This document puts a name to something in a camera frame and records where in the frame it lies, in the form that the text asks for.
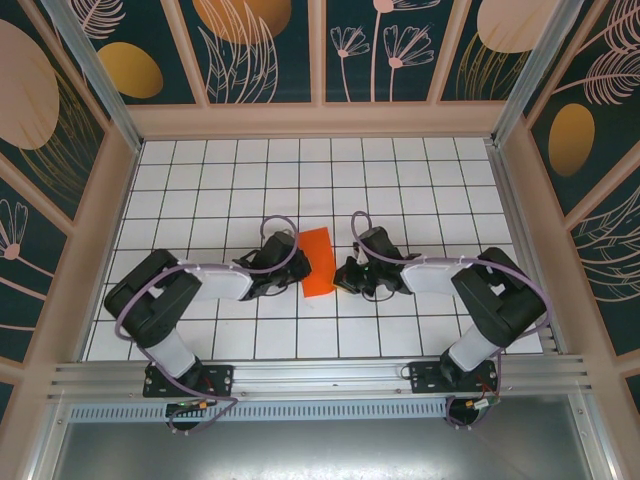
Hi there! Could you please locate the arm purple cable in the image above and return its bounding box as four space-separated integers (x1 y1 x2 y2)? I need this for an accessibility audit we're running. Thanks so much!
349 210 551 430
115 214 245 435

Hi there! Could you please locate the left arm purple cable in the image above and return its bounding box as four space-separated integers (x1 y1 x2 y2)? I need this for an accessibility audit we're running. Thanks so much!
115 214 245 435

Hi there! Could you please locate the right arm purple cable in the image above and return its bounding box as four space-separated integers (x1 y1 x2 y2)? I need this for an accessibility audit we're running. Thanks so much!
349 210 551 430

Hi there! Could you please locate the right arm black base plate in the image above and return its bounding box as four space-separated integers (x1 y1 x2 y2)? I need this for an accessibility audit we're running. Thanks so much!
408 359 501 396

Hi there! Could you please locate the long aluminium mounting rail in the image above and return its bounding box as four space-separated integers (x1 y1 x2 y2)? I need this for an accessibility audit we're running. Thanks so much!
47 355 594 407

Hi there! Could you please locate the aluminium table side rail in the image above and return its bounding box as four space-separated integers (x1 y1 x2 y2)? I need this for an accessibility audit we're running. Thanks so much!
487 142 569 354

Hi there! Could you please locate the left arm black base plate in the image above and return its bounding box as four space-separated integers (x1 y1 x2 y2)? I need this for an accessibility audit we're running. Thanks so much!
143 363 236 399

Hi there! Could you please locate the grey metal sheet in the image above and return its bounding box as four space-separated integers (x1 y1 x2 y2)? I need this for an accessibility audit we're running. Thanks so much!
29 419 616 480

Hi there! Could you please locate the slotted grey cable duct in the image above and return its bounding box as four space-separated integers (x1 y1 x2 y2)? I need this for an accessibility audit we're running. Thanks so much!
67 399 454 425

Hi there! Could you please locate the aluminium corner post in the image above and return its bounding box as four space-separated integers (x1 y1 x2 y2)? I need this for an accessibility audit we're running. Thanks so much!
38 0 145 153
489 0 587 147

